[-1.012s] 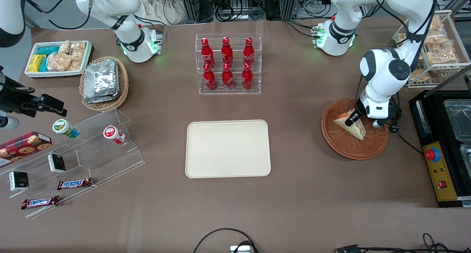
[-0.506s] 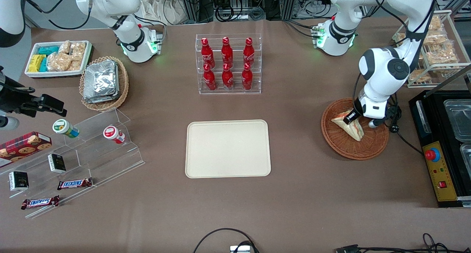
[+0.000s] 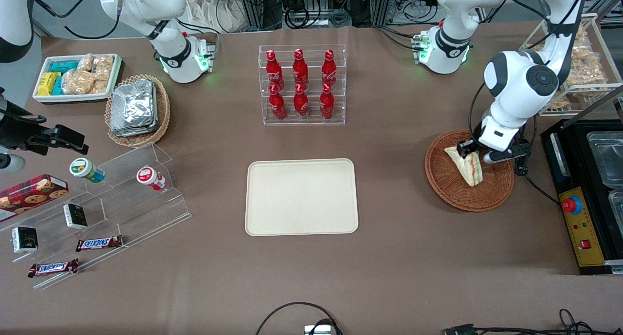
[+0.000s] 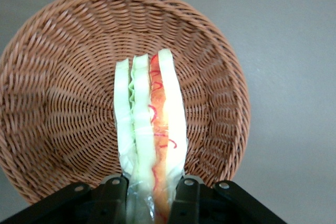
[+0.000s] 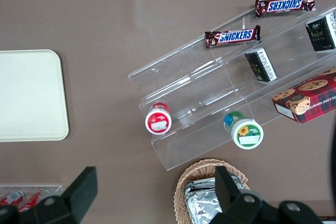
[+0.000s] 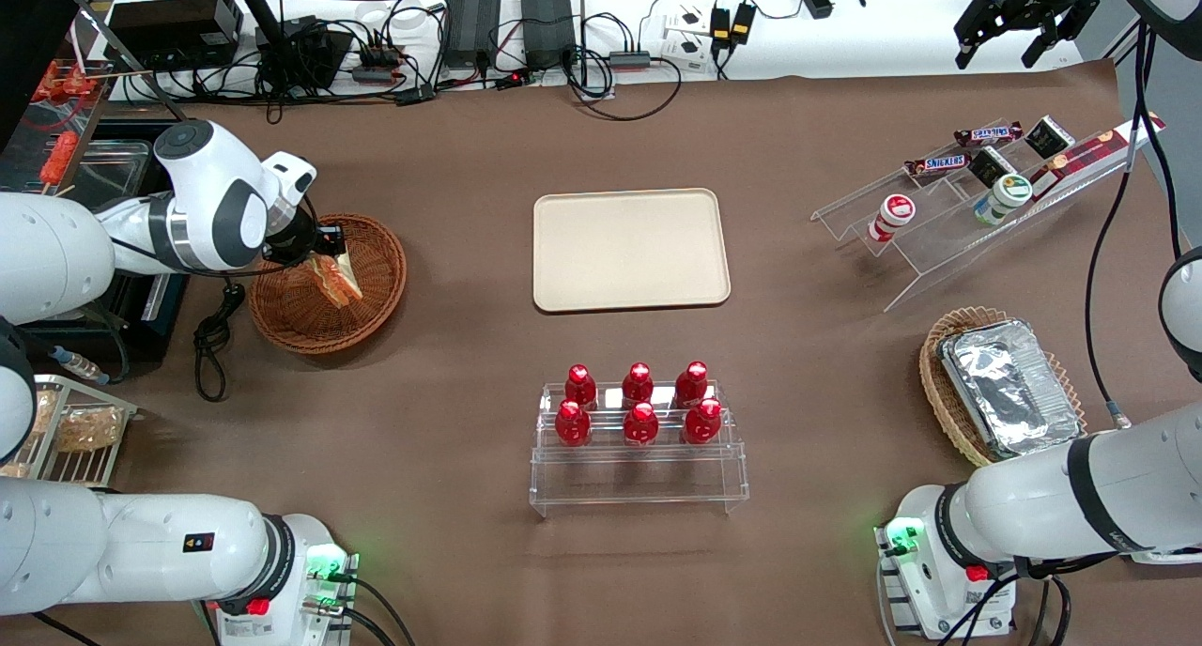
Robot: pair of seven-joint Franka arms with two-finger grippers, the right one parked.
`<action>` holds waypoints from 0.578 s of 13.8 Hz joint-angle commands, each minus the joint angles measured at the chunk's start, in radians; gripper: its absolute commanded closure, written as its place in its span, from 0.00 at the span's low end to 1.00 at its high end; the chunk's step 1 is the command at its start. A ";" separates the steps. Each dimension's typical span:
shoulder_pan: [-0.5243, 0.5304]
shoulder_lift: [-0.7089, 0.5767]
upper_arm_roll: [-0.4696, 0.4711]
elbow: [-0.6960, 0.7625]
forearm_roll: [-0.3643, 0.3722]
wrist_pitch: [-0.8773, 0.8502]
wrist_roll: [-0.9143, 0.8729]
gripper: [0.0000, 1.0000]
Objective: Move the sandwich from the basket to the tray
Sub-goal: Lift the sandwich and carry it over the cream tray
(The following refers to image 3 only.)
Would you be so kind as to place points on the small grey device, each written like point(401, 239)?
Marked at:
point(319, 330)

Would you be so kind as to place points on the beige cloth bag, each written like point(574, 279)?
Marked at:
point(214, 11)

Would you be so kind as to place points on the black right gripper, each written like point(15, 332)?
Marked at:
point(19, 133)

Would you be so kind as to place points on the green lid white cup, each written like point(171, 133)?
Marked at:
point(83, 168)

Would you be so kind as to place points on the beige plastic tray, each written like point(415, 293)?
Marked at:
point(302, 198)

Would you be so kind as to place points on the black machine with yellow panel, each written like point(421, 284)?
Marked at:
point(581, 223)

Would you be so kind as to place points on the clear acrylic stepped display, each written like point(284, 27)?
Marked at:
point(126, 203)

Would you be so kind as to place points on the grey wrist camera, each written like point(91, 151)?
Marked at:
point(492, 158)
point(10, 163)

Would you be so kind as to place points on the triangle sandwich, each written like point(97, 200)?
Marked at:
point(468, 169)

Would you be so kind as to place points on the teal snack packet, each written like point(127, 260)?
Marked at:
point(64, 66)
point(58, 85)

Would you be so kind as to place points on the light oval wicker basket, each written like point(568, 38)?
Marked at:
point(163, 113)

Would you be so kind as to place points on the silver foil container stack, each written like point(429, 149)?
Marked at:
point(132, 106)

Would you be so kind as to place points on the white rectangular snack bin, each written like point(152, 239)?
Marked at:
point(44, 98)

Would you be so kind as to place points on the clear acrylic bottle rack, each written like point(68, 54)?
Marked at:
point(311, 120)

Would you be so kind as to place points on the clear rice cracker bag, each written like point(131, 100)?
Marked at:
point(78, 83)
point(85, 62)
point(103, 67)

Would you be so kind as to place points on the red cola bottle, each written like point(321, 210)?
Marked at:
point(300, 67)
point(329, 67)
point(277, 106)
point(327, 105)
point(273, 68)
point(301, 105)

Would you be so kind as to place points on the brown round wicker basket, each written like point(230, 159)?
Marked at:
point(452, 194)

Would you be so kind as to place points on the brown snickers bar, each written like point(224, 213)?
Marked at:
point(53, 268)
point(99, 243)

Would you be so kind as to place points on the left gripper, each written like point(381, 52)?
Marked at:
point(468, 147)

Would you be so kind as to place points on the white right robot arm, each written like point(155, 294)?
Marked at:
point(170, 47)

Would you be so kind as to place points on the steel pan insert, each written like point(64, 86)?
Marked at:
point(617, 208)
point(608, 159)

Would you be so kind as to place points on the red emergency stop button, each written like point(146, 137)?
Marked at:
point(572, 205)

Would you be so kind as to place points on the yellow snack packet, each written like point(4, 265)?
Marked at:
point(47, 83)

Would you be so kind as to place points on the small black tea box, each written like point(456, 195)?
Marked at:
point(24, 239)
point(75, 216)

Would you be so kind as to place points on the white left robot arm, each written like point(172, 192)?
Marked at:
point(516, 82)

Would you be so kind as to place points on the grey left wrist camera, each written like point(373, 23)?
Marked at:
point(492, 158)

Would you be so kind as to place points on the red tartan cookie box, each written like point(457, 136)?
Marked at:
point(29, 194)

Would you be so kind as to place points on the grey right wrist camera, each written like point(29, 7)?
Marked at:
point(10, 163)

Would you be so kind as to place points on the brown table cover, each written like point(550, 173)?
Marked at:
point(413, 276)

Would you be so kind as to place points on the red lid white cup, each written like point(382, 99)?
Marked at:
point(147, 176)

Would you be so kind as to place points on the clear fried snack bag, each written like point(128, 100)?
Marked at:
point(582, 37)
point(555, 102)
point(586, 72)

